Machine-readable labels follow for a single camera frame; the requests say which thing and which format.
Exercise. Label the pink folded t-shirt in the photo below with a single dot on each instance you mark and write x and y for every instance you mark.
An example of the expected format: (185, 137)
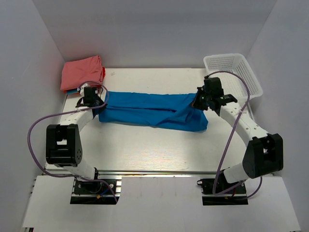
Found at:
(91, 62)

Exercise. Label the white plastic basket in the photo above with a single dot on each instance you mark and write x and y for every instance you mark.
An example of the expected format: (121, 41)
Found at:
(237, 75)

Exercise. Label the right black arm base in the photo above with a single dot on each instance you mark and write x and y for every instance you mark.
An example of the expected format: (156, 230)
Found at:
(235, 196)

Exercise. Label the blue t-shirt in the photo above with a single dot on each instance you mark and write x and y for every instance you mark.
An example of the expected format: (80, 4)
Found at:
(167, 111)

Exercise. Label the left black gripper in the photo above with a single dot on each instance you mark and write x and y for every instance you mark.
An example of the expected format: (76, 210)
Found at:
(101, 108)

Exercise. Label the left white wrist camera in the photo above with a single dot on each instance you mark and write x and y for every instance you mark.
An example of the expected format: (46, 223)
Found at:
(83, 86)

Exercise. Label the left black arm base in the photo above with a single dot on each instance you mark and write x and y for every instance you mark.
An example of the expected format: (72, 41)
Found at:
(95, 193)

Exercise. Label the teal folded t-shirt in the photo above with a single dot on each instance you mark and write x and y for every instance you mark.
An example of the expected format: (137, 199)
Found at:
(72, 91)

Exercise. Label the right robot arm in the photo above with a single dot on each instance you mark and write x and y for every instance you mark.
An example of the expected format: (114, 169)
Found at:
(264, 151)

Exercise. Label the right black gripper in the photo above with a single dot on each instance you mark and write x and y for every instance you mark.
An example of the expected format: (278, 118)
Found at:
(196, 104)

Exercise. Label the aluminium table edge rail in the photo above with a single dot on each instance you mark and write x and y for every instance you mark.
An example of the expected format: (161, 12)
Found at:
(119, 172)

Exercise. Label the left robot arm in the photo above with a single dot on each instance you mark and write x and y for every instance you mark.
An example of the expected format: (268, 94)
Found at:
(63, 142)

